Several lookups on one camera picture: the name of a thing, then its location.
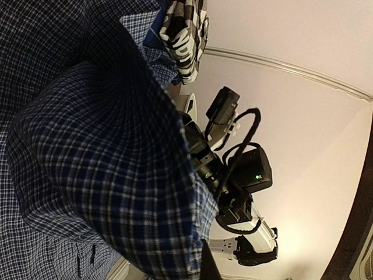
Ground right aluminium frame post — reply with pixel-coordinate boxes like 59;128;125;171
205;47;372;103

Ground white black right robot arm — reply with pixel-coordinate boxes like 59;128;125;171
181;108;278;267

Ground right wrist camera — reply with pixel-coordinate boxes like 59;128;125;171
205;86;240;141

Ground black white plaid folded shirt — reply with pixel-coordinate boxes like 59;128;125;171
159;1;209;62

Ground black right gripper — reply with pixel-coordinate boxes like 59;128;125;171
180;112;223;190

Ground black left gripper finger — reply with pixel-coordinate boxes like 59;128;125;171
200;240;222;280

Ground blue checked long sleeve shirt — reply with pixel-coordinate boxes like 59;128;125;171
1;1;217;279

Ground dark blue folded printed shirt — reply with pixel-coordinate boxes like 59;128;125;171
143;9;209;85

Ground white plastic bin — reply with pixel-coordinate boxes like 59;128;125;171
167;83;198;123

